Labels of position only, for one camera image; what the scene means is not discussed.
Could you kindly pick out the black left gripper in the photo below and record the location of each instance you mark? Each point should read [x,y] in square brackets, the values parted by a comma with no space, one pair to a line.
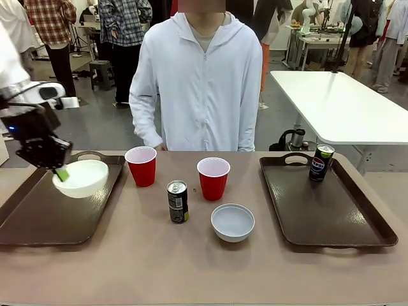
[33,134]

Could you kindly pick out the white bowl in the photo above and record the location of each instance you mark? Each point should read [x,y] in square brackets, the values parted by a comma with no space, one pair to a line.
[83,180]
[232,223]

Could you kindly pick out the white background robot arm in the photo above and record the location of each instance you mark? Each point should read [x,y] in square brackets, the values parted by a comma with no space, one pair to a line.
[310,14]

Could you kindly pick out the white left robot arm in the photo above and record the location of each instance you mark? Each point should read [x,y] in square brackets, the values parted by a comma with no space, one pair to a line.
[14,81]

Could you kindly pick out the person's right hand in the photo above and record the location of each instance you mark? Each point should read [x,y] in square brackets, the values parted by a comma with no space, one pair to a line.
[160,147]

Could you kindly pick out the brown plastic tray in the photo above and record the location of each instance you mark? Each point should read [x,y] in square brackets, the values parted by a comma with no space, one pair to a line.
[325,204]
[54,204]

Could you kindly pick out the red plastic cup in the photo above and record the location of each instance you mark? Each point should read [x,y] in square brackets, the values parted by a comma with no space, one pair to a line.
[213,180]
[141,167]

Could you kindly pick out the grey plastic stool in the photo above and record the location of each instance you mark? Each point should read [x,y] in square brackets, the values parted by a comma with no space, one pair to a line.
[102,73]

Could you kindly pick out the black soda can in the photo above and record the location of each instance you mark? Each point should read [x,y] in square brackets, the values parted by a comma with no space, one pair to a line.
[177,202]

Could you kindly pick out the person in red plaid shirt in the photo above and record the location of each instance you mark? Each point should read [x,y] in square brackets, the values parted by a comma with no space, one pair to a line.
[51,35]

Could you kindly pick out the person in blue plaid shirt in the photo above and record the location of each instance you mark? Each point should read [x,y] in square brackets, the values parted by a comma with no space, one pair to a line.
[124,38]

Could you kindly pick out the person in white hoodie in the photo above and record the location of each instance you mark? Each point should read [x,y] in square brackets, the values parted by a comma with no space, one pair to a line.
[197,83]

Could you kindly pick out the black Pepsi can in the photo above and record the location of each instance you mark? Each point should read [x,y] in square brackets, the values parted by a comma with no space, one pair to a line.
[320,165]

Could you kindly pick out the white background workbench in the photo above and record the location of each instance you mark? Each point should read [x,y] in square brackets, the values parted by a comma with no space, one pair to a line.
[315,44]

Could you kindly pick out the white folding table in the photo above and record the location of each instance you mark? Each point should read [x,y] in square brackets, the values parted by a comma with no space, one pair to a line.
[344,105]

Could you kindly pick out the black pole stand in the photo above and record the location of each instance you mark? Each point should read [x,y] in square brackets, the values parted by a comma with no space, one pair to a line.
[344,35]

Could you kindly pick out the person in grey trousers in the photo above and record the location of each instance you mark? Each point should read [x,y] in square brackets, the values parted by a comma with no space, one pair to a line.
[390,41]

